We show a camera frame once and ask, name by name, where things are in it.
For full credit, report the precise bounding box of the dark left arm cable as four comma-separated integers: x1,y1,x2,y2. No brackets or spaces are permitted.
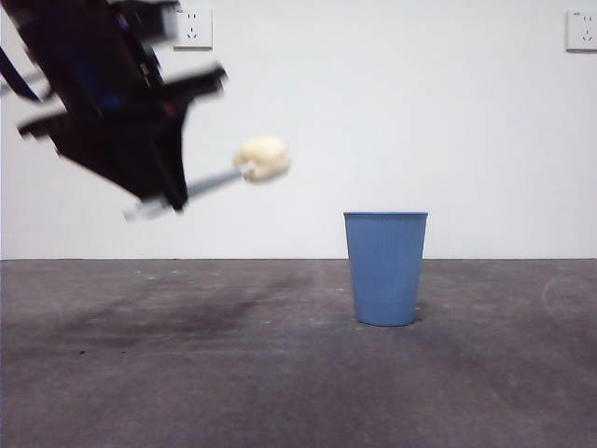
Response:
0,46,46,102

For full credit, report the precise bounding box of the grey-handled sponge cup brush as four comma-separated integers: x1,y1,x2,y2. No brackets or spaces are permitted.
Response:
123,134,293,223

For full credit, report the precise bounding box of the white wall socket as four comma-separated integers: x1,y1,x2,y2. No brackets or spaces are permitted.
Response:
565,9,597,52
173,7,214,51

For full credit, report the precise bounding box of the blue ribbed plastic cup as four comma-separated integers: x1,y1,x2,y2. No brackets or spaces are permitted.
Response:
343,210,429,328

